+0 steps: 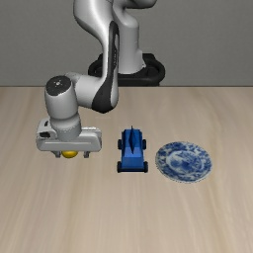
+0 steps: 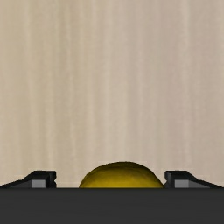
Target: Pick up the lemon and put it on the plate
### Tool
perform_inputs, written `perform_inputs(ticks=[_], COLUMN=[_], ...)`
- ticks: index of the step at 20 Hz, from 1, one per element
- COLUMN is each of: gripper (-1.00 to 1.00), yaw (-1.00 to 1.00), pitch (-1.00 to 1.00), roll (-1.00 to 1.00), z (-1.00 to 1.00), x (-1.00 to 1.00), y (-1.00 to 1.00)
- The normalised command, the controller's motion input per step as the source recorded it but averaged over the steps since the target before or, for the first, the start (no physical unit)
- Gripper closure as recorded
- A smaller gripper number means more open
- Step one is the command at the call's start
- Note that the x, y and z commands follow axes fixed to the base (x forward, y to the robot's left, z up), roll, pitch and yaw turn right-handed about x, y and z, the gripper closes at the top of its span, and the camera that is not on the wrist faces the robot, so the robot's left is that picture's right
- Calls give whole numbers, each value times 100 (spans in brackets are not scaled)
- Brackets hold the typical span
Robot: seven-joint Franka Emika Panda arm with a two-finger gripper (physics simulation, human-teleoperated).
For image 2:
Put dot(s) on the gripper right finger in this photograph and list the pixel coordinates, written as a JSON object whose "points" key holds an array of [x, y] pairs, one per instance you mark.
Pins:
{"points": [[180, 179]]}

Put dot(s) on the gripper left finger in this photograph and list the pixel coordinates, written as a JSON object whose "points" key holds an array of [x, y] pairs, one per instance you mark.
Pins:
{"points": [[40, 179]]}

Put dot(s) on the yellow lemon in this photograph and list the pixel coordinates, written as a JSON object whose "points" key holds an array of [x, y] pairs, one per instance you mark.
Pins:
{"points": [[121, 176]]}

